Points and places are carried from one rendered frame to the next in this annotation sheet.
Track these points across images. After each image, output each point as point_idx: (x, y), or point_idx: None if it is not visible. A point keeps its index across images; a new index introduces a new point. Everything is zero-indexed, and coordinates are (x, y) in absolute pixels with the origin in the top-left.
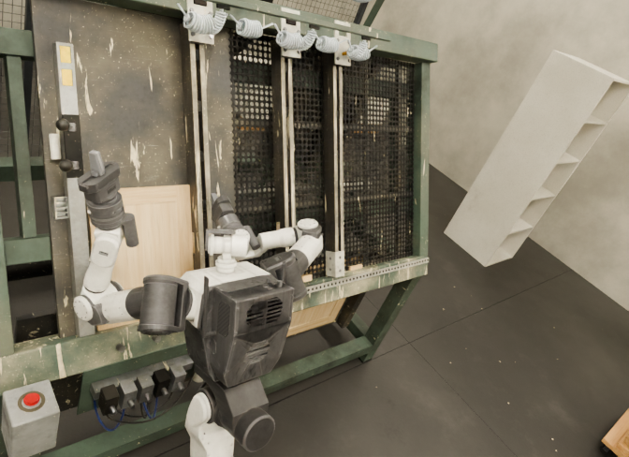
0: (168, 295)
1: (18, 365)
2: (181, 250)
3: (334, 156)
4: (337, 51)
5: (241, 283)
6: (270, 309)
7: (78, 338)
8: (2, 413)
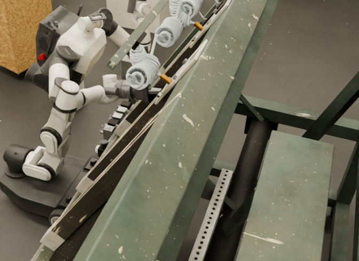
0: (94, 12)
1: (158, 70)
2: None
3: (108, 166)
4: (176, 73)
5: (69, 22)
6: (52, 47)
7: (152, 83)
8: None
